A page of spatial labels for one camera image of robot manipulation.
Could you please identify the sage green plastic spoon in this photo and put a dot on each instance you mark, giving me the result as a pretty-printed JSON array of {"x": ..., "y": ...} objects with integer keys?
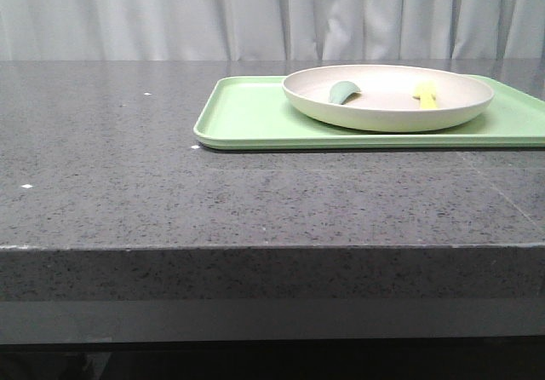
[{"x": 341, "y": 91}]

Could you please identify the light green serving tray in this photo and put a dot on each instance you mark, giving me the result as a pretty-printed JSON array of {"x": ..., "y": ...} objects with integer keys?
[{"x": 252, "y": 113}]

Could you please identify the yellow plastic fork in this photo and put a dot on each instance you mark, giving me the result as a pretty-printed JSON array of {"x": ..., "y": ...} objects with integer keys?
[{"x": 425, "y": 92}]

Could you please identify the grey pleated curtain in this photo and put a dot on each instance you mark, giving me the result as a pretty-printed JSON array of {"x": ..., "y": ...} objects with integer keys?
[{"x": 271, "y": 29}]

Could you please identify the cream round plate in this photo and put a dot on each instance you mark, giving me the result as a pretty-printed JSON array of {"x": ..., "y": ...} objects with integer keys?
[{"x": 386, "y": 102}]

